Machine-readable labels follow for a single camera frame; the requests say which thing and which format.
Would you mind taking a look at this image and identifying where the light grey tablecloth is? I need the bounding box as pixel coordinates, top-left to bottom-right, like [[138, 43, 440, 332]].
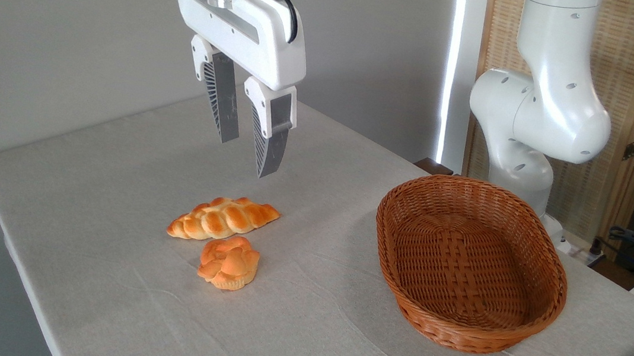
[[0, 66, 634, 356]]

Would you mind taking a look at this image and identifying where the round knotted bread roll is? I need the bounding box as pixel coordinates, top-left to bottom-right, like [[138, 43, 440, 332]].
[[195, 232, 263, 295]]

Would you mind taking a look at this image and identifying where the brown woven wicker basket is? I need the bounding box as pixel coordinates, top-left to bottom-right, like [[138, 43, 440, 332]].
[[362, 167, 579, 356]]

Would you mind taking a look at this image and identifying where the white power strip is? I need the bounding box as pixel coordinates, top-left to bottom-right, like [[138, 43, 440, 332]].
[[557, 234, 609, 269]]

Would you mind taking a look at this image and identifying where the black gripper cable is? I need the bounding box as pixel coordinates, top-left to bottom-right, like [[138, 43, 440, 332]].
[[240, 0, 302, 45]]

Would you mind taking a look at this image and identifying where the dark wooden furniture corner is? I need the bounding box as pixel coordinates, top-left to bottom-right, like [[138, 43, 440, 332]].
[[413, 157, 455, 177]]

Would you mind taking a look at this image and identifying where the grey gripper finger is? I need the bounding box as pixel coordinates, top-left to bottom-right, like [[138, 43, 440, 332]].
[[180, 34, 250, 145], [234, 76, 302, 182]]

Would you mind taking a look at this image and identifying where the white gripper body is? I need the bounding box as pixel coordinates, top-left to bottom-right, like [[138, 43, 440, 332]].
[[161, 0, 315, 95]]

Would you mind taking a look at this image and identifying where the long braided bread loaf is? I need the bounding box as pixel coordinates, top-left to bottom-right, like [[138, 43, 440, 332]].
[[166, 189, 282, 250]]

